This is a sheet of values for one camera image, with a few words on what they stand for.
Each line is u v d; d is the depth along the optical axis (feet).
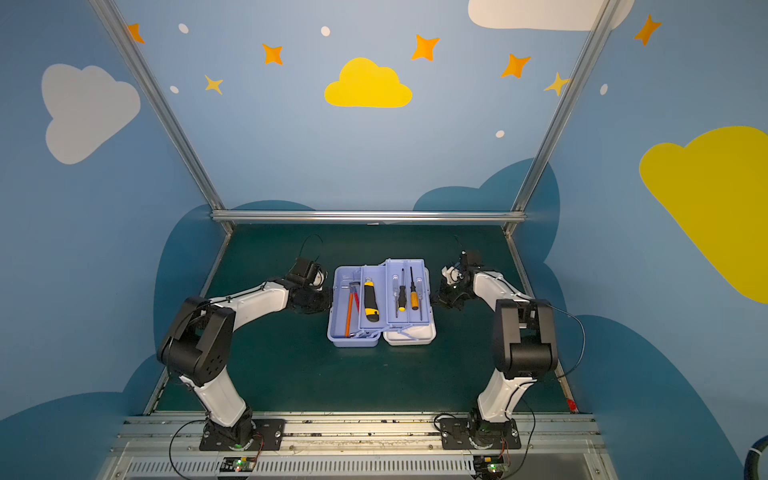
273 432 2.46
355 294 3.32
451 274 2.83
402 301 2.81
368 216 4.35
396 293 2.89
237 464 2.32
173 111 2.90
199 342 1.57
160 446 2.41
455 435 2.44
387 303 2.76
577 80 2.64
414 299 2.82
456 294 2.68
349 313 3.17
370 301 2.99
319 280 2.69
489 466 2.33
